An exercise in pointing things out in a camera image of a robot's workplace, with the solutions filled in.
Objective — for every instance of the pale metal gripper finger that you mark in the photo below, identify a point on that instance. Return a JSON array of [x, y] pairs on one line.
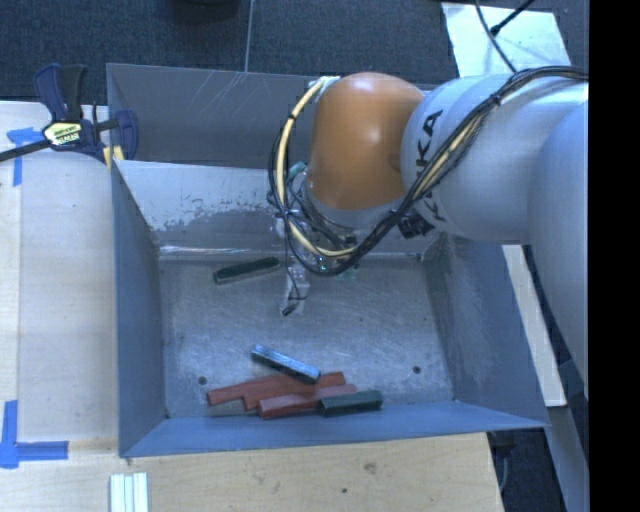
[[303, 287], [290, 292]]

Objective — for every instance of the dark green flat block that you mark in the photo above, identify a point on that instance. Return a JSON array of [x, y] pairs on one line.
[[246, 270], [285, 363], [350, 402]]

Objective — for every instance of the red-brown flat block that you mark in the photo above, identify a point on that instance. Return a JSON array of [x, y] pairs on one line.
[[287, 406], [250, 392]]

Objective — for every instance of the grey metal bin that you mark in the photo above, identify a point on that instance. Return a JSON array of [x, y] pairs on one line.
[[150, 300]]

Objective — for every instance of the pale wood board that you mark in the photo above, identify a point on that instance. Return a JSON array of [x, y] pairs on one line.
[[65, 300]]

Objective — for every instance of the black cylinder on white bracket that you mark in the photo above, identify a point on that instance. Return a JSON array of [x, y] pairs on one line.
[[415, 226]]

